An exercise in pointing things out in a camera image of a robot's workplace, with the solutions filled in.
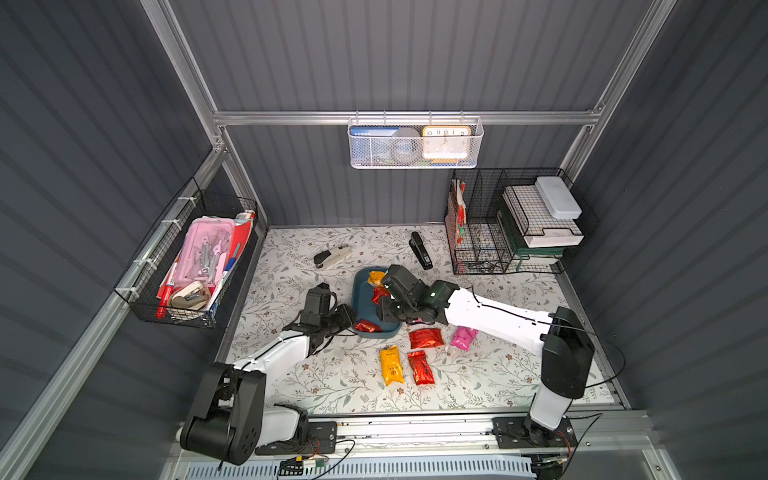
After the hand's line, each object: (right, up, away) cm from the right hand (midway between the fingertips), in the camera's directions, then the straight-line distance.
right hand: (385, 307), depth 81 cm
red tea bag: (-5, -7, +7) cm, 12 cm away
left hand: (-9, -4, +8) cm, 12 cm away
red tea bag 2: (+12, -11, +7) cm, 18 cm away
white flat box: (+58, +34, +18) cm, 70 cm away
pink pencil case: (-44, +15, -9) cm, 47 cm away
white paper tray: (+48, +25, +13) cm, 55 cm away
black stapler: (+13, +16, +27) cm, 34 cm away
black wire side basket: (-41, +4, -16) cm, 45 cm away
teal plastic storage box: (-7, -3, +15) cm, 16 cm away
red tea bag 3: (+10, -17, +1) cm, 20 cm away
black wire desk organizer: (+38, +20, +34) cm, 55 cm away
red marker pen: (-48, +5, -17) cm, 51 cm away
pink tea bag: (+23, -10, +5) cm, 25 cm away
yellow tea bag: (+2, -16, -1) cm, 16 cm away
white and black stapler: (-21, +13, +24) cm, 35 cm away
